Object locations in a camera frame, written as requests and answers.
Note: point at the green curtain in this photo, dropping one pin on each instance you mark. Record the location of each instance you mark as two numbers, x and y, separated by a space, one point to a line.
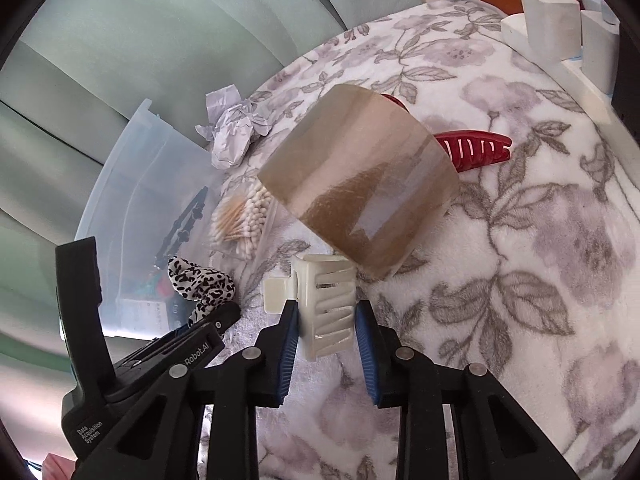
150 35

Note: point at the red claw hair clip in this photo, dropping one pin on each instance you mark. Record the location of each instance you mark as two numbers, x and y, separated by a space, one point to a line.
475 150

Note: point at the leopard print scrunchie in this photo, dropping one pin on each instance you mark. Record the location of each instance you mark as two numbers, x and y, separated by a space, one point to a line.
200 280

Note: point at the brown packing tape roll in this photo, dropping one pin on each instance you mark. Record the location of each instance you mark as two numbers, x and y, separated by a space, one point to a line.
360 180

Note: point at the white charger plug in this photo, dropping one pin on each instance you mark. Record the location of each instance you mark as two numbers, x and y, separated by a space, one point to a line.
550 20
600 50

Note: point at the small white paper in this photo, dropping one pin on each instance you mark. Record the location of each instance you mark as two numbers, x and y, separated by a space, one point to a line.
222 97

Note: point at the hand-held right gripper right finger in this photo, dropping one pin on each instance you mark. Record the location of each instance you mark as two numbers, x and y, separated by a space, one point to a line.
366 355

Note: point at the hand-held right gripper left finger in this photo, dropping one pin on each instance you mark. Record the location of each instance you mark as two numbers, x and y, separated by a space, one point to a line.
287 345

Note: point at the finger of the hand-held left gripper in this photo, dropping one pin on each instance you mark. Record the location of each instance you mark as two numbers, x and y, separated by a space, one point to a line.
210 322

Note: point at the large white paper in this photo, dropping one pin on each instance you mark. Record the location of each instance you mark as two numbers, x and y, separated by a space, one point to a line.
232 140

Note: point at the grey floral blanket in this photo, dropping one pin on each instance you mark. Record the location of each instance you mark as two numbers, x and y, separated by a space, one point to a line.
525 310

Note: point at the clear plastic container blue latches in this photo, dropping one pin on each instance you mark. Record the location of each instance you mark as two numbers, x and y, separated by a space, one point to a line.
140 170

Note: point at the white claw hair clip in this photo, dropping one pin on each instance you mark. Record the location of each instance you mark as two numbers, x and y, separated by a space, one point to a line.
325 285

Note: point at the black flower headband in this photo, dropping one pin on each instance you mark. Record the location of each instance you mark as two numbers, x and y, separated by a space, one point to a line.
192 207

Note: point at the bag of cotton swabs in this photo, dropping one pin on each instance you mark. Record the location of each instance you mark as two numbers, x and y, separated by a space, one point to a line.
245 215

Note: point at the white blue small packet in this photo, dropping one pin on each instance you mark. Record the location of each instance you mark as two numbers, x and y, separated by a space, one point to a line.
145 315

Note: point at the pink cloth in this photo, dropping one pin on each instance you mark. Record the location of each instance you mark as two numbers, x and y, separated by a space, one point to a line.
57 467

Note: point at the white power strip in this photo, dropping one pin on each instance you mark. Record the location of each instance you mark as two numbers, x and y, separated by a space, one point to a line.
575 80

